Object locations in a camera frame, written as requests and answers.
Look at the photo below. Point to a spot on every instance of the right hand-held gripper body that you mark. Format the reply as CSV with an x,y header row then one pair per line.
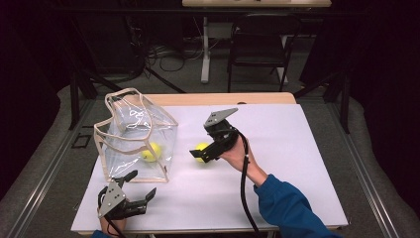
x,y
223,135

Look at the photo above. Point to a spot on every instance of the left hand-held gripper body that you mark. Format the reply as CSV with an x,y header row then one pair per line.
x,y
112,200

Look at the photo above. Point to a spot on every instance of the yellow tennis ball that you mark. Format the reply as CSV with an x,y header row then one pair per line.
x,y
151,152
200,146

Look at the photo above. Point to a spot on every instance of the clear plastic bag beige trim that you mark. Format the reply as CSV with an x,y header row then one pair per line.
x,y
138,129

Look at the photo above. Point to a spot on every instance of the person's right hand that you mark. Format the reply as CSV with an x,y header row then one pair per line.
x,y
236,157

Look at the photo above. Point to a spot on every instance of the person's left hand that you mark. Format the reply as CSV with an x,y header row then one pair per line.
x,y
106,226

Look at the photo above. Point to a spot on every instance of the black stand leg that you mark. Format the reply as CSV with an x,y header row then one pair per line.
x,y
165,81

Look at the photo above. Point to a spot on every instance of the black metal stand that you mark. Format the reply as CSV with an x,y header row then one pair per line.
x,y
345,109
74,105

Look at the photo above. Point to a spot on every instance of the black folding chair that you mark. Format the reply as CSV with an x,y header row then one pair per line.
x,y
261,43

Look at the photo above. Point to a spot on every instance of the dark curtain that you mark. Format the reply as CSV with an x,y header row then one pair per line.
x,y
26,99
389,99

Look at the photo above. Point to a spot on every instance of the light desk with white legs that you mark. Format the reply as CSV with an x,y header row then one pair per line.
x,y
251,3

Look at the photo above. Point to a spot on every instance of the aluminium floor rail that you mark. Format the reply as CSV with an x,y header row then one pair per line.
x,y
366,185
43,185

